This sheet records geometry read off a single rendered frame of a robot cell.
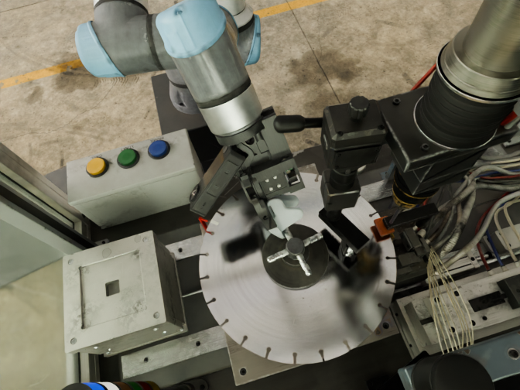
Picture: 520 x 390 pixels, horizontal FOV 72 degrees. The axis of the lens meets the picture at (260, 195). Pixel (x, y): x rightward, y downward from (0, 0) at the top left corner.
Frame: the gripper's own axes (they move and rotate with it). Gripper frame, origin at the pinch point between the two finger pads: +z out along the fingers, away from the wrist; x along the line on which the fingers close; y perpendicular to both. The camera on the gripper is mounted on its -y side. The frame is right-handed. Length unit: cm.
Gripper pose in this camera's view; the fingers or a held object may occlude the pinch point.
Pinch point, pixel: (276, 233)
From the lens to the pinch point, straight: 58.9
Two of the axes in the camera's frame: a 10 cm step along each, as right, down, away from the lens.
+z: 3.8, 7.6, 5.3
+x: -1.0, -5.4, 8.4
